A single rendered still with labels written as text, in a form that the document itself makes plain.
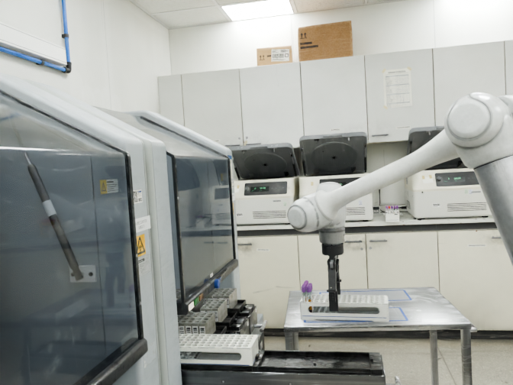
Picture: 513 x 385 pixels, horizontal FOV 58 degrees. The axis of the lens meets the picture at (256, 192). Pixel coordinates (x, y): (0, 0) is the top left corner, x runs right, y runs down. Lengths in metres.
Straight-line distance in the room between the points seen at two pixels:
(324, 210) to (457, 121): 0.47
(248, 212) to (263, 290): 0.63
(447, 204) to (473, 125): 2.47
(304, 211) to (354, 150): 2.48
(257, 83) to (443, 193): 1.71
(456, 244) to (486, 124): 2.54
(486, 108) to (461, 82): 2.78
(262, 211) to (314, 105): 0.98
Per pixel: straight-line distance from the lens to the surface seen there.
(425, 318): 1.69
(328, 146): 3.80
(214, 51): 4.47
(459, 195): 3.65
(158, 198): 1.20
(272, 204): 3.61
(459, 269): 3.72
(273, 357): 1.43
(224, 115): 4.00
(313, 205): 1.43
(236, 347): 1.34
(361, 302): 1.64
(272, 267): 3.69
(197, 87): 4.09
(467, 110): 1.20
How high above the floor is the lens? 1.35
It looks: 3 degrees down
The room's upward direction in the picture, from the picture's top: 3 degrees counter-clockwise
